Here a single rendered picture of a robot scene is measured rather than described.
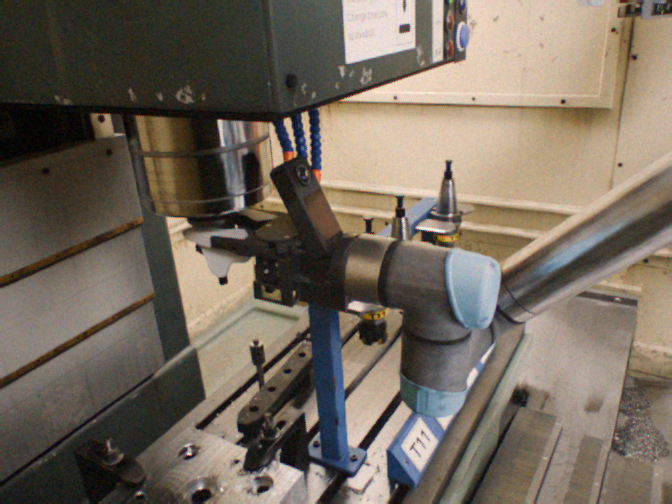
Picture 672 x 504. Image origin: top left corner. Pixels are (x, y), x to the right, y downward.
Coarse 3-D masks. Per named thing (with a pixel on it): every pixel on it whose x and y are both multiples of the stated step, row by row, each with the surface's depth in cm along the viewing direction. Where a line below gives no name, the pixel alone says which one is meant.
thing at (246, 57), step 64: (0, 0) 55; (64, 0) 51; (128, 0) 47; (192, 0) 44; (256, 0) 41; (320, 0) 47; (0, 64) 59; (64, 64) 54; (128, 64) 50; (192, 64) 46; (256, 64) 43; (320, 64) 48; (384, 64) 58
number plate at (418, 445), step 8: (416, 424) 97; (424, 424) 98; (416, 432) 96; (424, 432) 97; (408, 440) 94; (416, 440) 95; (424, 440) 96; (432, 440) 97; (408, 448) 93; (416, 448) 94; (424, 448) 95; (432, 448) 96; (408, 456) 92; (416, 456) 93; (424, 456) 94; (416, 464) 92; (424, 464) 93
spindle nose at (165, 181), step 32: (128, 128) 60; (160, 128) 58; (192, 128) 58; (224, 128) 59; (256, 128) 62; (160, 160) 59; (192, 160) 59; (224, 160) 60; (256, 160) 63; (160, 192) 61; (192, 192) 60; (224, 192) 61; (256, 192) 64
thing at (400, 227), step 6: (396, 222) 92; (402, 222) 92; (408, 222) 93; (396, 228) 93; (402, 228) 93; (408, 228) 93; (390, 234) 94; (396, 234) 93; (402, 234) 93; (408, 234) 93; (408, 240) 93
